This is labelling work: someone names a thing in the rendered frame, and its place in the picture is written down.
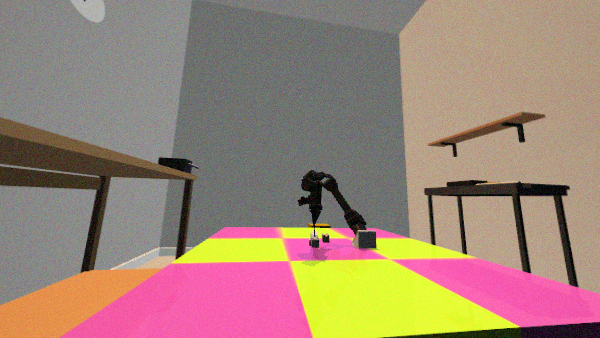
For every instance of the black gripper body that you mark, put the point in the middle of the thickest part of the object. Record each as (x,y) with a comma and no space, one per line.
(315,201)

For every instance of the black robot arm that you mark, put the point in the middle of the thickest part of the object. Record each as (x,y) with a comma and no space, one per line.
(311,184)

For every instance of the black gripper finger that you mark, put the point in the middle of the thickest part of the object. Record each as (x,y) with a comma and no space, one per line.
(315,215)

